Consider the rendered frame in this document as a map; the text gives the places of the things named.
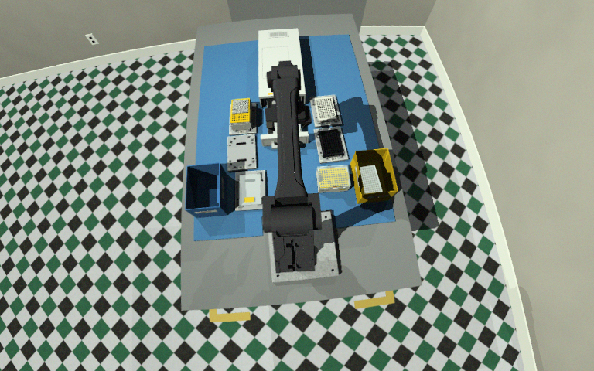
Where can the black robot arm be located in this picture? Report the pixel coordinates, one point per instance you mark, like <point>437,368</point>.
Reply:
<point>291,214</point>

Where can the yellow bin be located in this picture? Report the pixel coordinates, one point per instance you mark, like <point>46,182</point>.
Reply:
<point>382,161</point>

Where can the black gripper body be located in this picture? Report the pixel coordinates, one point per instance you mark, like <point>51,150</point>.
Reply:
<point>270,114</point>

